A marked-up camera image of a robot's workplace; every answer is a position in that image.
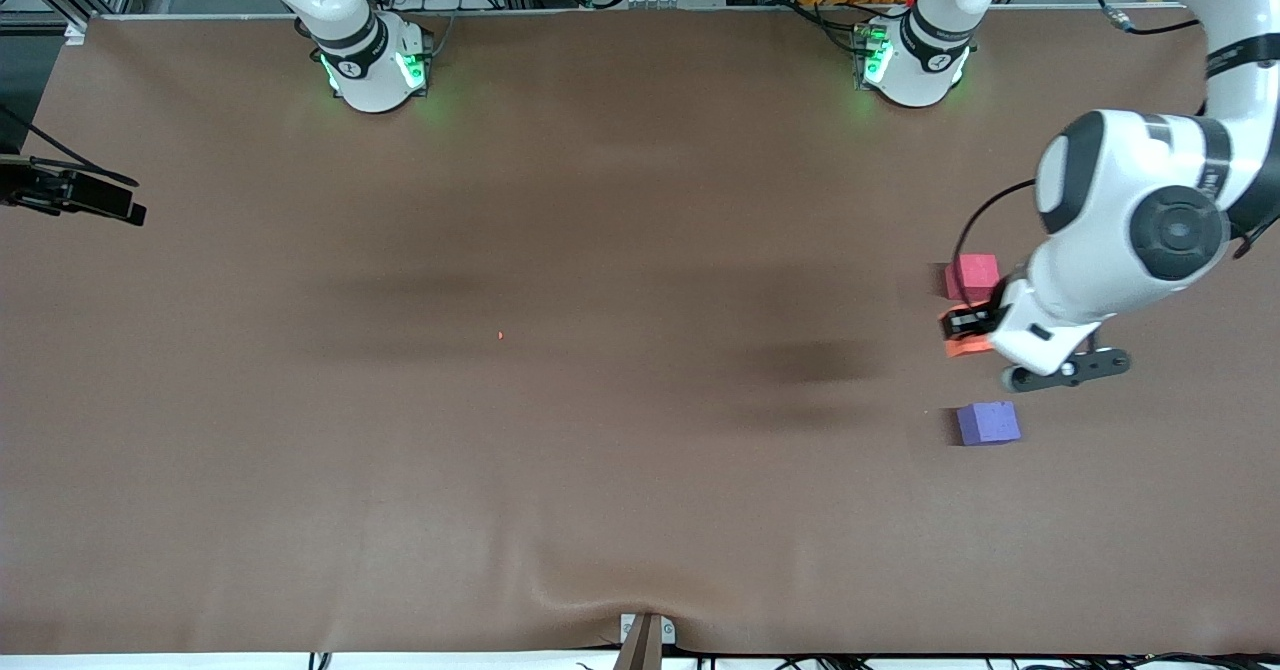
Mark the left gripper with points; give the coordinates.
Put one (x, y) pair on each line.
(985, 318)

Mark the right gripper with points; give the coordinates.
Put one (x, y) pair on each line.
(38, 190)

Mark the orange foam block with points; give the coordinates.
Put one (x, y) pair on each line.
(965, 348)

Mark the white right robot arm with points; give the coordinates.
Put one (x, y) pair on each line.
(350, 30)

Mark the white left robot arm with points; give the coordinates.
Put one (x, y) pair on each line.
(1120, 200)

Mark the pink foam block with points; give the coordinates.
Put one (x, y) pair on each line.
(970, 275)

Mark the purple foam block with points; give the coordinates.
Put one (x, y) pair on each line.
(988, 423)

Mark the brown table cloth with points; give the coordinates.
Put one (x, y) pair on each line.
(300, 450)

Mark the metal table edge bracket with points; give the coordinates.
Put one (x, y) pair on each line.
(668, 630)

